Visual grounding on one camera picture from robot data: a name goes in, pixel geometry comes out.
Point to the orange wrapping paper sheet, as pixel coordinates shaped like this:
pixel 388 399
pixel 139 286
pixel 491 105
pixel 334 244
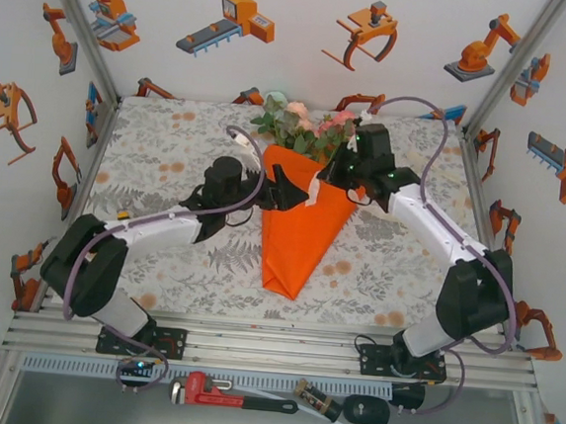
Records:
pixel 300 243

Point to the red pipe wrench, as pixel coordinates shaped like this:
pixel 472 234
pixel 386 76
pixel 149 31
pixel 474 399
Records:
pixel 203 388

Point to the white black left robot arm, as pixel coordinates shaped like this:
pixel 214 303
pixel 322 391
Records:
pixel 163 224

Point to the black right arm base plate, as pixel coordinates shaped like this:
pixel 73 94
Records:
pixel 369 361

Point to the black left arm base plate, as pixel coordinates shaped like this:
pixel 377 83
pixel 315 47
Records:
pixel 103 342

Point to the pink cream rose spray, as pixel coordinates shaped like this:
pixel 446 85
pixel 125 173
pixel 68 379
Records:
pixel 298 110

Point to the black brass cylinder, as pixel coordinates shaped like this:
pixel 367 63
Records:
pixel 318 399

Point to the black round connector cap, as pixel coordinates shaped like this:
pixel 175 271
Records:
pixel 408 396

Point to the grey floral tablecloth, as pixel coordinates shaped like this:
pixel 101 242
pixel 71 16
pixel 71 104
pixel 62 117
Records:
pixel 170 137

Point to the black computer mouse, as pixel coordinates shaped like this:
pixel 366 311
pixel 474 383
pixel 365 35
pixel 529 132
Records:
pixel 367 410

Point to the aluminium side rail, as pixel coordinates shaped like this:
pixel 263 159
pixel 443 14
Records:
pixel 480 214
pixel 89 175

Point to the claw gripper wall sticker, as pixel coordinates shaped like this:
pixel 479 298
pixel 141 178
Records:
pixel 374 24
pixel 10 104

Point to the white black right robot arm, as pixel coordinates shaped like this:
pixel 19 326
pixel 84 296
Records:
pixel 431 220

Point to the small circuit board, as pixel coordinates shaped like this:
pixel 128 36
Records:
pixel 138 365

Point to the aluminium frame post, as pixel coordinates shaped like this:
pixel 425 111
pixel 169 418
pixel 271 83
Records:
pixel 508 68
pixel 83 31

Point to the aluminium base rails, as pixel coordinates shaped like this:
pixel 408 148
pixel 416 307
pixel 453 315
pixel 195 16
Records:
pixel 275 357

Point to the milling machine wall sticker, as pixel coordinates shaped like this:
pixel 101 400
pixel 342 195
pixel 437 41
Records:
pixel 114 18
pixel 526 89

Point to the grey metal shelf plate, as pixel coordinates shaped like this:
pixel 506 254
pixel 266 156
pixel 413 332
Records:
pixel 97 409

